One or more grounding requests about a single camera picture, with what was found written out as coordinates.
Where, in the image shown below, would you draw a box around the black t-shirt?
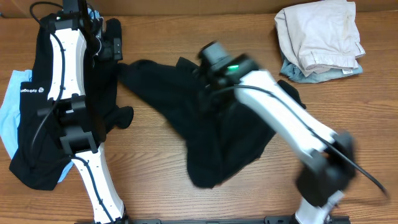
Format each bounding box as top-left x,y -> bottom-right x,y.
117,56 -> 307,189

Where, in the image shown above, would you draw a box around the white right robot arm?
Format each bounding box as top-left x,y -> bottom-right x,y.
198,41 -> 355,223

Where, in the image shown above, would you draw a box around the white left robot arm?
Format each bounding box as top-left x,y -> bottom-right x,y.
37,0 -> 130,223

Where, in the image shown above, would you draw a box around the black garment pile with logo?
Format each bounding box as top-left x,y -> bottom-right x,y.
8,12 -> 134,191

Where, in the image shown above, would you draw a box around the folded teal shirt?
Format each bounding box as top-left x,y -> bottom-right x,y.
280,52 -> 363,83

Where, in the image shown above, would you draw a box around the folded beige shorts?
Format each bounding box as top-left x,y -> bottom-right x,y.
274,0 -> 366,77

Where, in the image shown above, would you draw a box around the light blue garment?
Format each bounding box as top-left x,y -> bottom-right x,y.
0,7 -> 101,184

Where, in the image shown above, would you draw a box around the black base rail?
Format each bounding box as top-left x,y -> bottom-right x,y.
74,214 -> 351,224

